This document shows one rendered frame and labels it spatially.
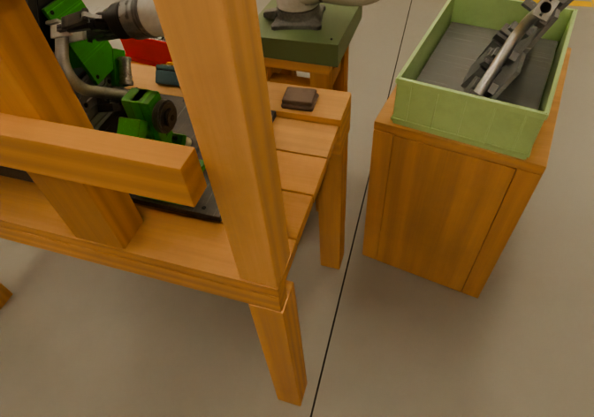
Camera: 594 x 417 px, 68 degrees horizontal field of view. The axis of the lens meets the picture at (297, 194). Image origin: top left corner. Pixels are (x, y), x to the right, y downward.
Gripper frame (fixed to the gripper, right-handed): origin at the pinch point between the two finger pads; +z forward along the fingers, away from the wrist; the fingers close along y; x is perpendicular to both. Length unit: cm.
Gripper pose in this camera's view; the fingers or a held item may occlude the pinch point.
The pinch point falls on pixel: (68, 32)
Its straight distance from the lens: 122.4
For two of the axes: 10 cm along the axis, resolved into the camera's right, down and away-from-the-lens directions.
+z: -9.0, -0.1, 4.3
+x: 0.0, 10.0, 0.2
